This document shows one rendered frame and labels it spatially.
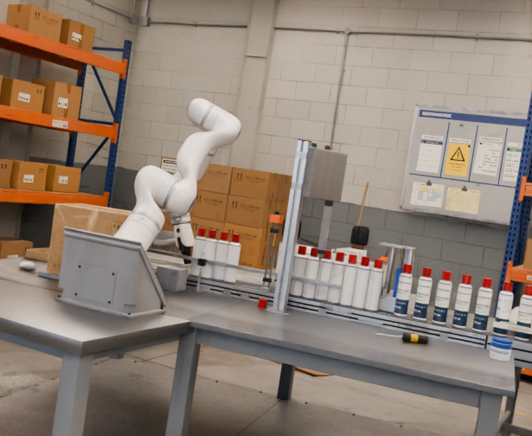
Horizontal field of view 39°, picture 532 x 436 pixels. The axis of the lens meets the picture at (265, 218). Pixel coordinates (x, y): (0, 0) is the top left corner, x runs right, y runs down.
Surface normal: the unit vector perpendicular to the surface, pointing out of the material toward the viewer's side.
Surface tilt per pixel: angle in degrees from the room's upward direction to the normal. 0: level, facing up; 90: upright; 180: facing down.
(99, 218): 90
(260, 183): 90
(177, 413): 90
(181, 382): 90
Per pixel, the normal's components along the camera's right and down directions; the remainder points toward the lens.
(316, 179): 0.59, 0.13
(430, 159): -0.44, -0.01
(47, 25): 0.85, 0.16
